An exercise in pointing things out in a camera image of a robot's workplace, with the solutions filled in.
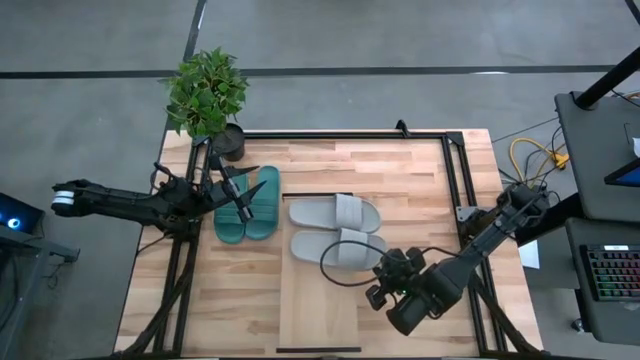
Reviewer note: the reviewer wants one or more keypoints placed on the green rubber slide sandal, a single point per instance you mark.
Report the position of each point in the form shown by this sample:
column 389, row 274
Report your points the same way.
column 227, row 225
column 267, row 215

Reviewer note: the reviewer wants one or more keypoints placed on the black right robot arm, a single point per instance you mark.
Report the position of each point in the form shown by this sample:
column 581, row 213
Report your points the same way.
column 480, row 240

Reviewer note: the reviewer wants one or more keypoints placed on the grey metal stand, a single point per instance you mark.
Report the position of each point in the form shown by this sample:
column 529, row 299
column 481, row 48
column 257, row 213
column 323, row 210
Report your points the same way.
column 50, row 247

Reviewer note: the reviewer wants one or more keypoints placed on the black caster wheel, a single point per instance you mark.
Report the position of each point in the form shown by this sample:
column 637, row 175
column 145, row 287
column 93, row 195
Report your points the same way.
column 578, row 325

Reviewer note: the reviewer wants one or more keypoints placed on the small white paper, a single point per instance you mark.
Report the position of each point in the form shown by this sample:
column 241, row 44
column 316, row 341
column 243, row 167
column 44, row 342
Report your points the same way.
column 636, row 147

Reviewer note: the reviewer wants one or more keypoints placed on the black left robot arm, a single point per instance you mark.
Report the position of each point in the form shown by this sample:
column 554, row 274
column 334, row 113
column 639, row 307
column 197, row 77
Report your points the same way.
column 125, row 205

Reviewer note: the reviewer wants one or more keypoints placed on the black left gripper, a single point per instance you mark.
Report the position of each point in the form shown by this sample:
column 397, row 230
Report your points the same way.
column 231, row 189

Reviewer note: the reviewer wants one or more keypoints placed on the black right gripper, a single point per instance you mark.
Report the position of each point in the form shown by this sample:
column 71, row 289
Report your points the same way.
column 397, row 270

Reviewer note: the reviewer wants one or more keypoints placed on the black clamp bracket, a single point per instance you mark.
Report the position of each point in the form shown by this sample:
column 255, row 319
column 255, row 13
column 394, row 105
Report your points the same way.
column 401, row 129

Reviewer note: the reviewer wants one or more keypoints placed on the blue lit screen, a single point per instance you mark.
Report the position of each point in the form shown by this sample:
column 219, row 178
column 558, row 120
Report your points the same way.
column 631, row 176

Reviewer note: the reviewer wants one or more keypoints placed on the grey metal mounting plate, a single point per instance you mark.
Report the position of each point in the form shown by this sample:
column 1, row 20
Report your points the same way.
column 465, row 214

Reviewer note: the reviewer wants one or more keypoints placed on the grey rubber slide sandal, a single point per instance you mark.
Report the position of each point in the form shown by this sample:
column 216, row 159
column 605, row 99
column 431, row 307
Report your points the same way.
column 320, row 212
column 312, row 247

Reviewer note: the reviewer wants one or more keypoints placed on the black desk support beam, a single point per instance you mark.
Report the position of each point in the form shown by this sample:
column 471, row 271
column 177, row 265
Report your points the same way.
column 560, row 215

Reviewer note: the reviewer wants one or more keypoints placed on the black computer with blue light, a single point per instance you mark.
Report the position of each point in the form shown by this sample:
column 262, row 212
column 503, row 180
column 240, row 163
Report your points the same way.
column 20, row 215

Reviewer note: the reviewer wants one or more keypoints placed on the black pole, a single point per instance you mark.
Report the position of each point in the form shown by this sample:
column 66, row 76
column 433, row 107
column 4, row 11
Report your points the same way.
column 607, row 80

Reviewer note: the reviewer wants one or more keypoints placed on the backlit rainbow keyboard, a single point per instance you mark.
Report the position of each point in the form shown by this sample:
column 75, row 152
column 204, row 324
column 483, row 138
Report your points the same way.
column 615, row 272

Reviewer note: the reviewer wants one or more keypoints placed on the black aluminium table frame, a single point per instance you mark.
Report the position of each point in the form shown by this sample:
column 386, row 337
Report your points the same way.
column 350, row 135

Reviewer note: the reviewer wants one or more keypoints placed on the grey desk top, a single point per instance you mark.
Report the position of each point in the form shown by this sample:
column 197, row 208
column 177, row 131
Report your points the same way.
column 595, row 160

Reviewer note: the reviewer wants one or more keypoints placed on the white paper sheet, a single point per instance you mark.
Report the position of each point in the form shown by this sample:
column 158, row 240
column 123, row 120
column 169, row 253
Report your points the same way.
column 530, row 255

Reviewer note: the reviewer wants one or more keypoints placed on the black plant pot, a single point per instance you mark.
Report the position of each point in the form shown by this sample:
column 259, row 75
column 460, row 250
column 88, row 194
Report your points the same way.
column 231, row 145

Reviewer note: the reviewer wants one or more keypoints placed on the grey keyboard desk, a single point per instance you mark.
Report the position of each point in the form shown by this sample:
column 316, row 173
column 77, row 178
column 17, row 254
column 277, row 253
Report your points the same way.
column 615, row 325

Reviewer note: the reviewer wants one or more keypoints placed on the green leafy plant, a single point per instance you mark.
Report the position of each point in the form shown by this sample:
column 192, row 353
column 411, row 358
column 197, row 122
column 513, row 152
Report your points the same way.
column 205, row 95

